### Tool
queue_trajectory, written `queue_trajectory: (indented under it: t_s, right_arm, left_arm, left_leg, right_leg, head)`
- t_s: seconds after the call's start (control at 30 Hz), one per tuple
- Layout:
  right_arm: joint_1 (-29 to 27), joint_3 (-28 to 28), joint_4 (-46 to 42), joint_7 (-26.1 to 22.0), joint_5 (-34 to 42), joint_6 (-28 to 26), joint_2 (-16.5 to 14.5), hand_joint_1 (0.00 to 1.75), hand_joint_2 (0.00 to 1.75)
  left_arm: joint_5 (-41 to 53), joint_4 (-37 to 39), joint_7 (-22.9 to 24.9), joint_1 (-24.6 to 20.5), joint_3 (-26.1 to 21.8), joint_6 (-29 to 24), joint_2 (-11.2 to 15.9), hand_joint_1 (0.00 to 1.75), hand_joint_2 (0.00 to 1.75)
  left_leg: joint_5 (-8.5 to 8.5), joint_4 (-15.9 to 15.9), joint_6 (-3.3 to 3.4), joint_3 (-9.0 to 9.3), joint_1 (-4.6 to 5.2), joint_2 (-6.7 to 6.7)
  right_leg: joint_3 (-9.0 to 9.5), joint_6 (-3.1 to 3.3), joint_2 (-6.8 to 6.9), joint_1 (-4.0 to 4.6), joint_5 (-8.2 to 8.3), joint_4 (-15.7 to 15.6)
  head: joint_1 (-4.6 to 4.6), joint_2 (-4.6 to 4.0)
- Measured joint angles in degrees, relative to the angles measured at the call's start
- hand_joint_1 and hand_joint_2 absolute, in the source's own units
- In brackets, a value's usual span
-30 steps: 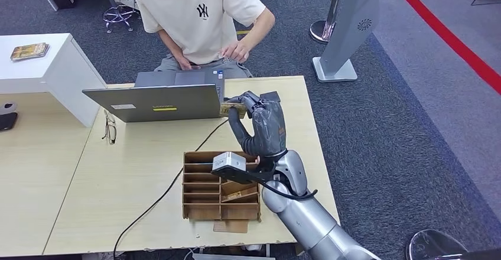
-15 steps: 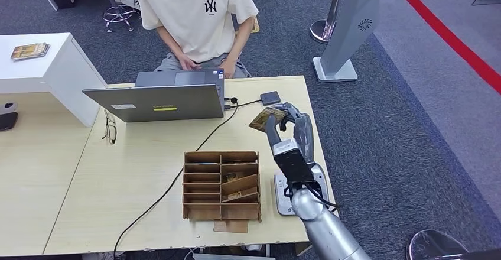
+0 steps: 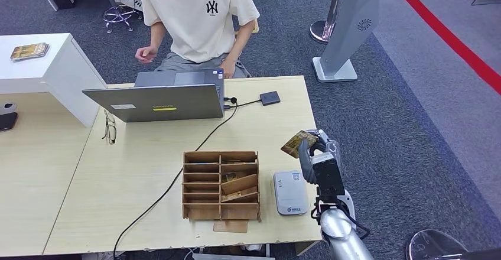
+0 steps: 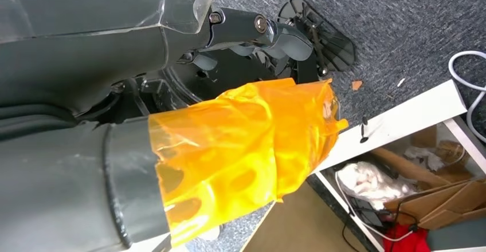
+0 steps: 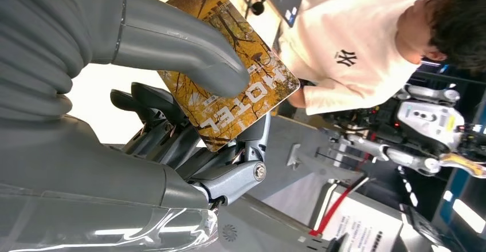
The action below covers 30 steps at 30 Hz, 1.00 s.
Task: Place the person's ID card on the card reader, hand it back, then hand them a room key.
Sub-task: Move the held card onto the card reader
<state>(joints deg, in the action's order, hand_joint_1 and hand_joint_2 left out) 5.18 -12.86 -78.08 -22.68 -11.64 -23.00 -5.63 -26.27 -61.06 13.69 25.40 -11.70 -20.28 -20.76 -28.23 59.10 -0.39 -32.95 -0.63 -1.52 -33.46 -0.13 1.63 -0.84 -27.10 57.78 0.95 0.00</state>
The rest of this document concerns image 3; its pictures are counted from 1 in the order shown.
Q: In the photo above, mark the person's right hand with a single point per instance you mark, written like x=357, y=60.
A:
x=145, y=54

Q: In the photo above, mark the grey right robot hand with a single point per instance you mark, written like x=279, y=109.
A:
x=306, y=166

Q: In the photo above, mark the person's left hand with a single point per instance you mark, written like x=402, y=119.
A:
x=228, y=68

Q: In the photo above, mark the golden hotel ID card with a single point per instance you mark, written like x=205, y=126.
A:
x=293, y=144

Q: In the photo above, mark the person's right forearm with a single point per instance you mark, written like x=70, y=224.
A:
x=155, y=37

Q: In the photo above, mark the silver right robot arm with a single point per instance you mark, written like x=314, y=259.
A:
x=340, y=231

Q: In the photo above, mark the person's left forearm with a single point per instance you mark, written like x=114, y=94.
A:
x=240, y=41

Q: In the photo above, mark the white card reader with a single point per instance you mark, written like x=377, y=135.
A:
x=290, y=193

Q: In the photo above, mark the person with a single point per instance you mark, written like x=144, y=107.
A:
x=199, y=23

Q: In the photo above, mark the golden card lying flat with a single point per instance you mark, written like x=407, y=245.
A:
x=236, y=196

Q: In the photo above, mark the small golden card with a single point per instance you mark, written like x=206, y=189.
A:
x=231, y=177

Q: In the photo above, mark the wooden card organizer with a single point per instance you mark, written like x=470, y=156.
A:
x=203, y=211

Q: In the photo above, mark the chrome chair base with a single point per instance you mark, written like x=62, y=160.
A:
x=117, y=14

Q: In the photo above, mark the grey laptop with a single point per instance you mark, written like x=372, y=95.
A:
x=156, y=103

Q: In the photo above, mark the small black USB hub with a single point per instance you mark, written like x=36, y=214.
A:
x=270, y=98

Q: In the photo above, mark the white shoe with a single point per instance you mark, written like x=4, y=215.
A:
x=127, y=0

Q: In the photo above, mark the eyeglasses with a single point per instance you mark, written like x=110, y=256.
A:
x=111, y=133

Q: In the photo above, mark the white cabinet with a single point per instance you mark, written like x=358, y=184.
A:
x=58, y=74

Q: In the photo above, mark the flat cardboard piece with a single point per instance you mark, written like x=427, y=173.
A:
x=231, y=227

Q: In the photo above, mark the stack of golden cards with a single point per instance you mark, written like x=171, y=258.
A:
x=29, y=51

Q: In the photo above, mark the white plastic box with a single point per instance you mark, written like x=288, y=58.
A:
x=227, y=257

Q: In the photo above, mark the grey kiosk stand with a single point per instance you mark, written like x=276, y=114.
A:
x=348, y=23

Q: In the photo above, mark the grey rounded device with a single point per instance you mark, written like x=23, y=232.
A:
x=7, y=107

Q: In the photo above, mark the round chrome base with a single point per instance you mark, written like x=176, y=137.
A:
x=434, y=246

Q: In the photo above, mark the black flat device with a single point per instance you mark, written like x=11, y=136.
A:
x=7, y=122

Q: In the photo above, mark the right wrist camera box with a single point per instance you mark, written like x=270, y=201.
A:
x=328, y=176

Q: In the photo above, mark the chrome stanchion post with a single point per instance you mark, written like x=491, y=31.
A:
x=319, y=33

